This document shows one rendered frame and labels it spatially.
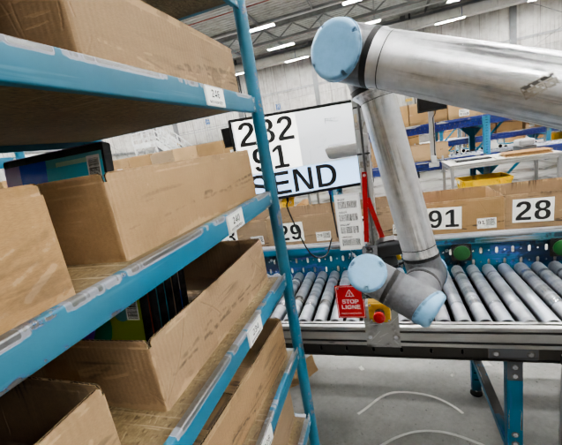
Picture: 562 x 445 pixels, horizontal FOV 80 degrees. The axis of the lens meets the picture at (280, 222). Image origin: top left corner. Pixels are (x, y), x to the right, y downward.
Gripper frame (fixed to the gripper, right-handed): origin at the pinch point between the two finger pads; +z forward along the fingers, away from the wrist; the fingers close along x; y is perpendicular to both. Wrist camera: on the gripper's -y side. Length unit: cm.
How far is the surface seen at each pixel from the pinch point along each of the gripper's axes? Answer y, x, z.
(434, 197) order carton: -52, 31, 78
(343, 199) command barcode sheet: -25.8, -7.7, -9.8
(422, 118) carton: -304, 72, 420
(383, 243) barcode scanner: -10.5, 3.7, -6.8
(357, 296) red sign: 5.2, -6.9, 7.3
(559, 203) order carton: -35, 78, 54
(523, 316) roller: 12, 46, 21
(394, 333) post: 18.0, 4.4, 15.4
